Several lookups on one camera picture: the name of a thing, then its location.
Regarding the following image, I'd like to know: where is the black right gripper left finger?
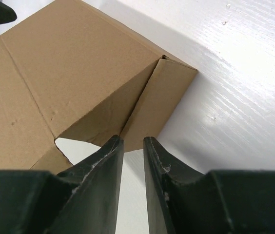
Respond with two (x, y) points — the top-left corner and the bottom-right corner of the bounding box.
(0, 135), (124, 234)

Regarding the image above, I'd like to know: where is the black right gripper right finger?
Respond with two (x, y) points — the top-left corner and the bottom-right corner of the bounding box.
(143, 137), (275, 234)

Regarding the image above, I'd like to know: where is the brown cardboard box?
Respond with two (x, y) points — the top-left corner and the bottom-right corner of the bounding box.
(0, 0), (197, 173)

